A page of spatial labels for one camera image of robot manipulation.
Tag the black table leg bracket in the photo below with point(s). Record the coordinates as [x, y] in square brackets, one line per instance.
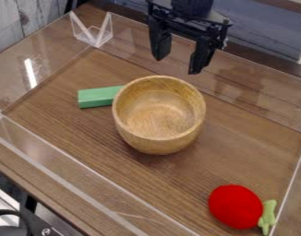
[39, 227]

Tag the clear acrylic tray wall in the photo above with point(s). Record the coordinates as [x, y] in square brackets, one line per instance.
[95, 204]

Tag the brown wooden bowl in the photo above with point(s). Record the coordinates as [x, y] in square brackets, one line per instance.
[160, 112]

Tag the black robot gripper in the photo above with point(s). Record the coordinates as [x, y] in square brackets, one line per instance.
[190, 18]

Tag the green rectangular block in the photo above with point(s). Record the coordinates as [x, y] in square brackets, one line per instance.
[97, 97]

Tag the red plush tomato toy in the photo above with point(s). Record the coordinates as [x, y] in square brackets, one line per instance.
[238, 208]

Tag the clear acrylic corner bracket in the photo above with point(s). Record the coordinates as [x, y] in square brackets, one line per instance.
[93, 35]

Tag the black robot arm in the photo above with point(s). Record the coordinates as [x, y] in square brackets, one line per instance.
[189, 18]

